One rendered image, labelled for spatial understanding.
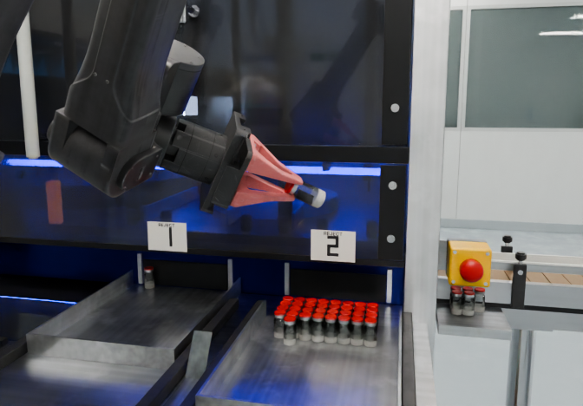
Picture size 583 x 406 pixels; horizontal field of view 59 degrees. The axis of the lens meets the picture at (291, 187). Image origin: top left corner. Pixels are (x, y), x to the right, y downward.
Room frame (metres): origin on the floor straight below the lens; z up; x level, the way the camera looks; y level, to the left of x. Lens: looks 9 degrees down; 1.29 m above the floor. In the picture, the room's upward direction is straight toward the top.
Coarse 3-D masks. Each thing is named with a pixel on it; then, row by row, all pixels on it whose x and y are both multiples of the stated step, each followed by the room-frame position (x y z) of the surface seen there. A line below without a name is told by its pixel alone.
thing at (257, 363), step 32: (256, 320) 0.88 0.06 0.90; (256, 352) 0.79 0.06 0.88; (288, 352) 0.79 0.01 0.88; (320, 352) 0.79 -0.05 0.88; (352, 352) 0.79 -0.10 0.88; (384, 352) 0.79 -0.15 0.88; (224, 384) 0.70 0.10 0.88; (256, 384) 0.70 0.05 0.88; (288, 384) 0.70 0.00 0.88; (320, 384) 0.70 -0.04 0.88; (352, 384) 0.70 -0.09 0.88; (384, 384) 0.70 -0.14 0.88
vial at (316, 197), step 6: (294, 186) 0.58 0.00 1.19; (300, 186) 0.59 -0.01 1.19; (306, 186) 0.59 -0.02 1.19; (312, 186) 0.59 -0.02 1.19; (294, 192) 0.58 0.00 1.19; (300, 192) 0.58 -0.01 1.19; (306, 192) 0.58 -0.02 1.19; (312, 192) 0.59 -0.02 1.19; (318, 192) 0.59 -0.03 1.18; (324, 192) 0.60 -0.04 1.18; (300, 198) 0.59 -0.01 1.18; (306, 198) 0.59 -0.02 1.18; (312, 198) 0.59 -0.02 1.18; (318, 198) 0.59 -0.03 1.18; (324, 198) 0.59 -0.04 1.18; (312, 204) 0.59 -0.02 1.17; (318, 204) 0.59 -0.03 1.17
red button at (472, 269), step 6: (462, 264) 0.88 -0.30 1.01; (468, 264) 0.87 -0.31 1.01; (474, 264) 0.87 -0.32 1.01; (480, 264) 0.87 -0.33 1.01; (462, 270) 0.87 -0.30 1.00; (468, 270) 0.87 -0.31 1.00; (474, 270) 0.86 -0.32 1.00; (480, 270) 0.86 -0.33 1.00; (462, 276) 0.87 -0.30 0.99; (468, 276) 0.87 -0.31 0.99; (474, 276) 0.86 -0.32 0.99; (480, 276) 0.86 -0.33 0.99; (474, 282) 0.87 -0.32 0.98
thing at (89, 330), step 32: (128, 288) 1.10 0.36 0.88; (160, 288) 1.10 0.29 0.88; (192, 288) 1.10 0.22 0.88; (64, 320) 0.88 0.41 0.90; (96, 320) 0.92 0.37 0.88; (128, 320) 0.92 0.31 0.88; (160, 320) 0.92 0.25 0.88; (192, 320) 0.92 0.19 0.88; (32, 352) 0.79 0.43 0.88; (64, 352) 0.78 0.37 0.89; (96, 352) 0.77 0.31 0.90; (128, 352) 0.76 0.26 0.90; (160, 352) 0.74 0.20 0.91
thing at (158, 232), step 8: (152, 224) 1.03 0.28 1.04; (160, 224) 1.02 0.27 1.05; (168, 224) 1.02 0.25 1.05; (176, 224) 1.02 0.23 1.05; (184, 224) 1.01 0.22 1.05; (152, 232) 1.03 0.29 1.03; (160, 232) 1.02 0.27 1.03; (168, 232) 1.02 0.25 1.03; (176, 232) 1.02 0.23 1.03; (184, 232) 1.01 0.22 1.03; (152, 240) 1.03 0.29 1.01; (160, 240) 1.02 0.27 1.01; (168, 240) 1.02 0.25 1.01; (176, 240) 1.02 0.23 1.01; (184, 240) 1.01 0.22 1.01; (152, 248) 1.03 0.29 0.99; (160, 248) 1.02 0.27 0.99; (168, 248) 1.02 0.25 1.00; (176, 248) 1.02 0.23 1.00; (184, 248) 1.01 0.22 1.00
